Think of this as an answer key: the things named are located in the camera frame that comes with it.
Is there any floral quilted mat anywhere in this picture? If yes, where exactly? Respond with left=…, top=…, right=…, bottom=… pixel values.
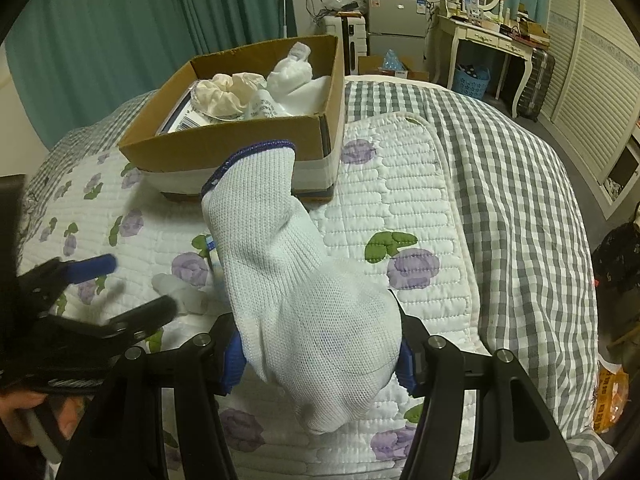
left=17, top=112, right=483, bottom=480

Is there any white drawer cabinet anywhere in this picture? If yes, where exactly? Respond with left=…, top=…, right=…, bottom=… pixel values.
left=322, top=15, right=347, bottom=47

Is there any white knitted glove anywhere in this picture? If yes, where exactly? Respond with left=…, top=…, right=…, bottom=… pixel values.
left=200, top=140, right=406, bottom=436

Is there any cardboard box with blue bag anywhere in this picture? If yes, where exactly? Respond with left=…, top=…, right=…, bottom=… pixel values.
left=358, top=49, right=431, bottom=84

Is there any person's left hand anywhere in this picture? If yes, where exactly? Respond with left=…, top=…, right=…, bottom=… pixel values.
left=0, top=389, right=87, bottom=461

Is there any blue plastic basket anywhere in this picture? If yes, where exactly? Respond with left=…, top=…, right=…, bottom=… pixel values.
left=452, top=64, right=492, bottom=100

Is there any dark patterned clothing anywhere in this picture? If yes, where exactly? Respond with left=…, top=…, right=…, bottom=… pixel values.
left=592, top=222, right=640, bottom=292

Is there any white louvred wardrobe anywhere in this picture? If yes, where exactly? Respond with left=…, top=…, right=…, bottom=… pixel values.
left=542, top=0, right=640, bottom=221

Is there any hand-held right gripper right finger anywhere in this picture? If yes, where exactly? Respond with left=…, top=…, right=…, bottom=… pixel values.
left=387, top=291, right=569, bottom=480

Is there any black white tower appliance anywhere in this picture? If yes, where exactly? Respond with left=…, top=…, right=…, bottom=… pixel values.
left=345, top=16, right=369, bottom=77

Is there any dark suitcase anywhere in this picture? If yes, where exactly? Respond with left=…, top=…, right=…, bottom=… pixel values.
left=515, top=47, right=556, bottom=122

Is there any orange plastic bag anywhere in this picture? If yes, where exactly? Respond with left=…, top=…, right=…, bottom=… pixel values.
left=594, top=364, right=630, bottom=434

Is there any white dressing table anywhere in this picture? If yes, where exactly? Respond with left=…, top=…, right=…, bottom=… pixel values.
left=432, top=9, right=540, bottom=117

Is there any silver packet with barcode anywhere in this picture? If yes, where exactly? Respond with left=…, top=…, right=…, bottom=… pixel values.
left=155, top=80, right=213, bottom=135

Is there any brown box on dressing table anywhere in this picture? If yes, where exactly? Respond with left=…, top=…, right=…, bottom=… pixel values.
left=515, top=12, right=551, bottom=46

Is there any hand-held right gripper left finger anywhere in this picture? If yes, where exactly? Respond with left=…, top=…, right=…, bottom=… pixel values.
left=55, top=312, right=247, bottom=480

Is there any grey small fridge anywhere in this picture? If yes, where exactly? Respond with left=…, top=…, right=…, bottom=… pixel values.
left=366, top=0, right=432, bottom=61

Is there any wide green curtain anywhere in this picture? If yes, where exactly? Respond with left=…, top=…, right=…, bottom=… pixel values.
left=4, top=0, right=297, bottom=150

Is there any small blue white packet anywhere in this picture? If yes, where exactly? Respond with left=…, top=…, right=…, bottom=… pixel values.
left=204, top=233, right=224, bottom=281

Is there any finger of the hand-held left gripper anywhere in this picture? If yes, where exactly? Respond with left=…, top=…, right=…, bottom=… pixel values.
left=40, top=294, right=177, bottom=342
left=17, top=254, right=119, bottom=306

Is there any cream scrunchie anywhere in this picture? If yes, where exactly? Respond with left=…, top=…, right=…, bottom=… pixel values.
left=231, top=70, right=269, bottom=97
left=194, top=74, right=249, bottom=119

